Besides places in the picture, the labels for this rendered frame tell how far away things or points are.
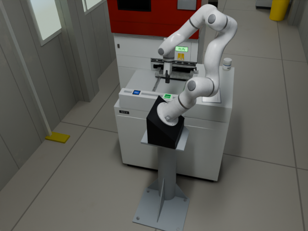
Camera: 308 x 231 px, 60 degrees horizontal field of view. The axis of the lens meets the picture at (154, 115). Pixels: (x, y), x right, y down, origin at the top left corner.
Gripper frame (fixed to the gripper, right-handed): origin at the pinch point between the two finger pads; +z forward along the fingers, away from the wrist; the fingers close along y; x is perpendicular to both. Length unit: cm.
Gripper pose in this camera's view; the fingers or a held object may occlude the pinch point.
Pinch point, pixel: (167, 80)
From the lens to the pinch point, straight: 203.4
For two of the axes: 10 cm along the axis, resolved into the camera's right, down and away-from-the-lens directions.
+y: -2.5, 4.5, -8.6
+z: -0.2, 8.8, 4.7
